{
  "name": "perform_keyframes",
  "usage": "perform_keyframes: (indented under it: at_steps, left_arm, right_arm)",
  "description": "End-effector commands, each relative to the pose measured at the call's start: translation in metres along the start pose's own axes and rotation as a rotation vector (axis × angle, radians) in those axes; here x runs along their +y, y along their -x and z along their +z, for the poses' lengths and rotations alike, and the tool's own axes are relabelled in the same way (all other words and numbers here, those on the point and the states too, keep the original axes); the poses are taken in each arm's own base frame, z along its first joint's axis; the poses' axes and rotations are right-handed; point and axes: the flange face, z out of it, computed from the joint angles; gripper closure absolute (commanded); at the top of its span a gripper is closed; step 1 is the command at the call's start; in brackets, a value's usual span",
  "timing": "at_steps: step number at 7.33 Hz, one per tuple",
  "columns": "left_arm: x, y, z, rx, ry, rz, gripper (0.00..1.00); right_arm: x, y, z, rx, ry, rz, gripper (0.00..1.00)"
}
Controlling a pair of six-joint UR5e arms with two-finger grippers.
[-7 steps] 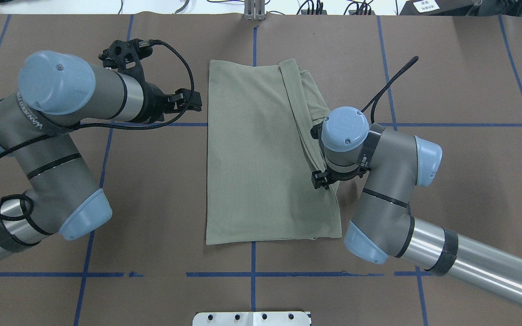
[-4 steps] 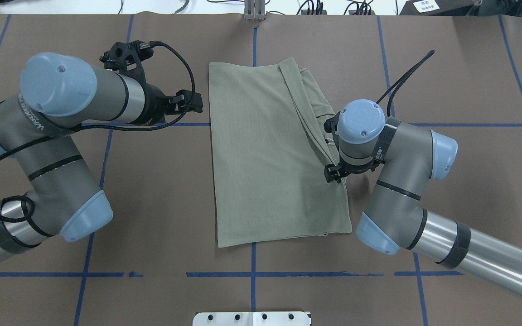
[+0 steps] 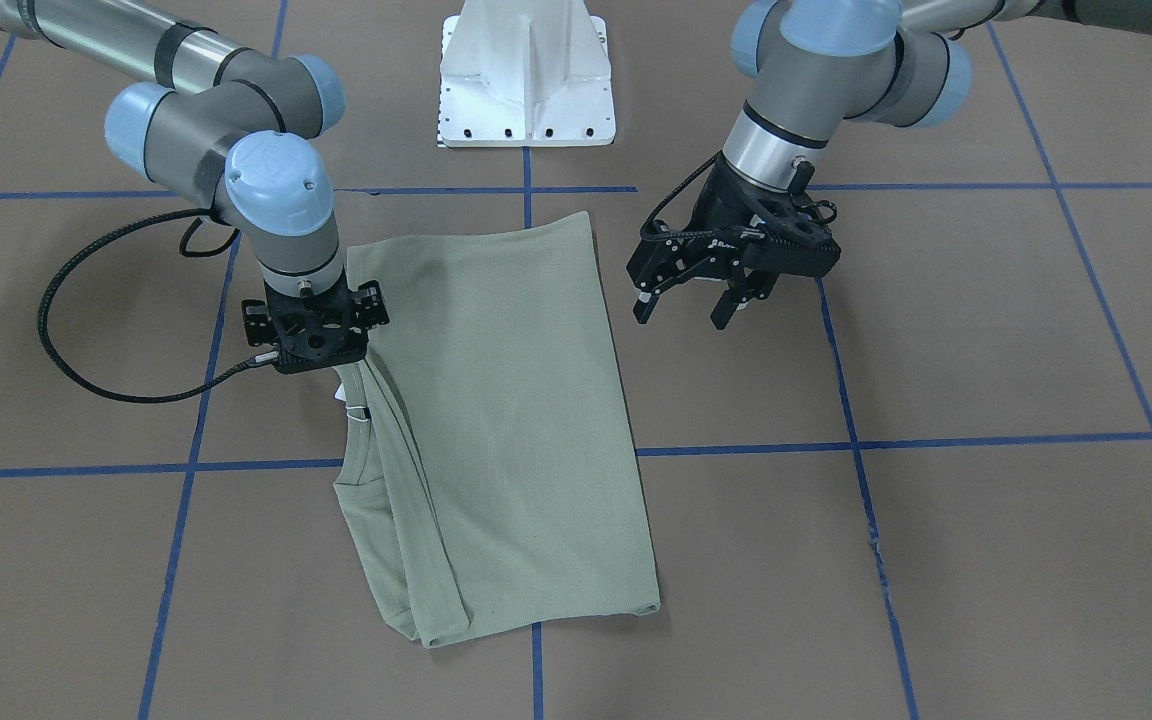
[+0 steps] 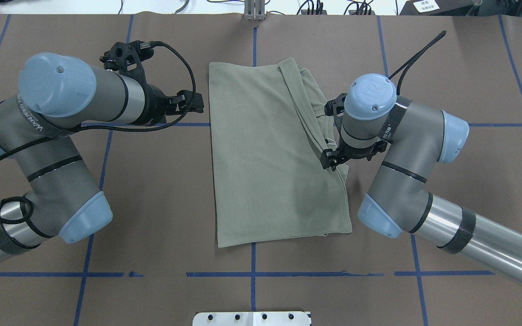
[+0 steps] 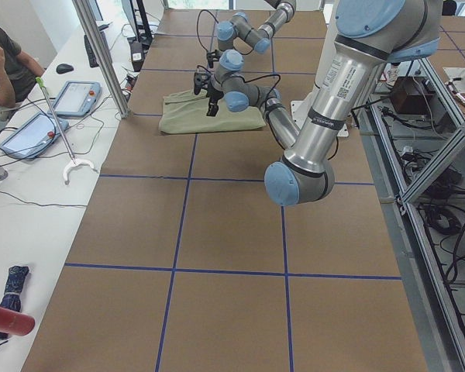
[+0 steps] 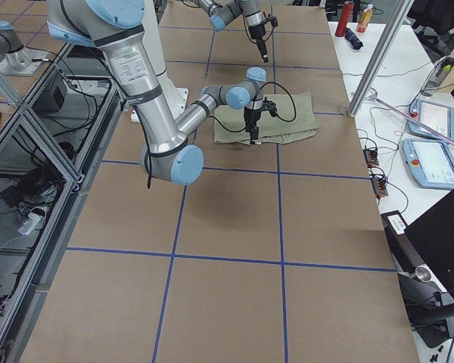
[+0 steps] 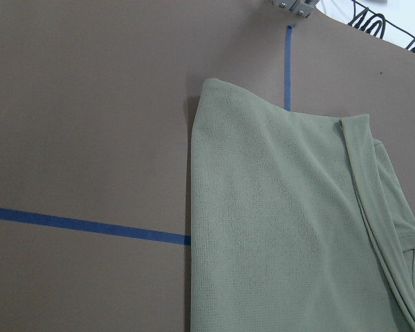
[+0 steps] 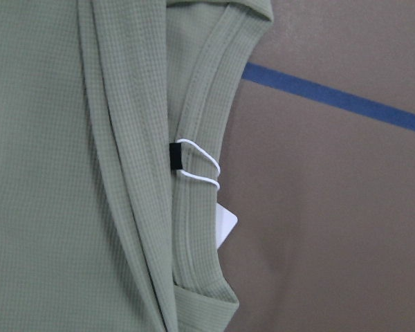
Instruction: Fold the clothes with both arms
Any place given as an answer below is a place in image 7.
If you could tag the olive green long-sleeve shirt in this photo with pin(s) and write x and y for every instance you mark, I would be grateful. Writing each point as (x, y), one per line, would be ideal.
(298, 221)

